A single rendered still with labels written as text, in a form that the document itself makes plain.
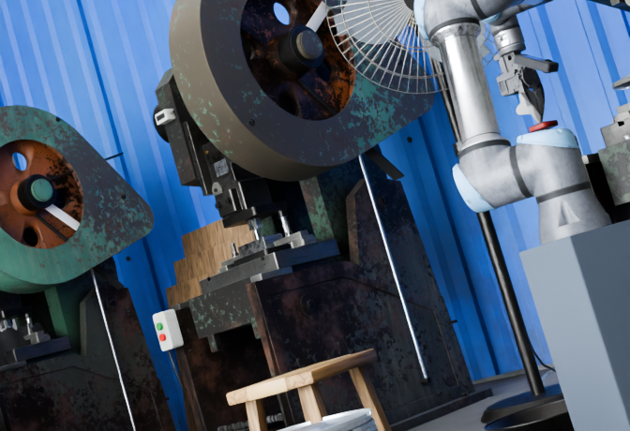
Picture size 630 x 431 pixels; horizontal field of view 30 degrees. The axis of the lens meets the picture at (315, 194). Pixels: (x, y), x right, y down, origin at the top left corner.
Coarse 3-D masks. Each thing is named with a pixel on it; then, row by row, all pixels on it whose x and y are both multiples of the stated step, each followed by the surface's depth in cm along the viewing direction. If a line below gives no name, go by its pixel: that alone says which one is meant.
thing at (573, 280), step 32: (544, 256) 242; (576, 256) 233; (608, 256) 236; (544, 288) 244; (576, 288) 235; (608, 288) 234; (544, 320) 246; (576, 320) 237; (608, 320) 233; (576, 352) 239; (608, 352) 231; (576, 384) 241; (608, 384) 232; (576, 416) 243; (608, 416) 234
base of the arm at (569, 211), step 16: (560, 192) 241; (576, 192) 241; (592, 192) 244; (544, 208) 243; (560, 208) 240; (576, 208) 239; (592, 208) 240; (544, 224) 243; (560, 224) 240; (576, 224) 238; (592, 224) 238; (608, 224) 241; (544, 240) 243
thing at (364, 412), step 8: (328, 416) 222; (336, 416) 221; (344, 416) 218; (352, 416) 213; (360, 416) 202; (296, 424) 224; (304, 424) 223; (312, 424) 212; (320, 424) 208; (328, 424) 209; (336, 424) 205; (344, 424) 198
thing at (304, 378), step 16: (368, 352) 289; (304, 368) 286; (320, 368) 267; (336, 368) 273; (352, 368) 281; (256, 384) 271; (272, 384) 268; (288, 384) 266; (304, 384) 264; (368, 384) 289; (240, 400) 272; (256, 400) 274; (304, 400) 296; (320, 400) 267; (368, 400) 288; (256, 416) 273; (320, 416) 265; (384, 416) 290
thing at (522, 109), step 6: (528, 90) 304; (534, 96) 305; (522, 102) 306; (534, 102) 304; (522, 108) 306; (528, 108) 304; (534, 108) 304; (522, 114) 307; (534, 114) 304; (540, 114) 305; (540, 120) 305
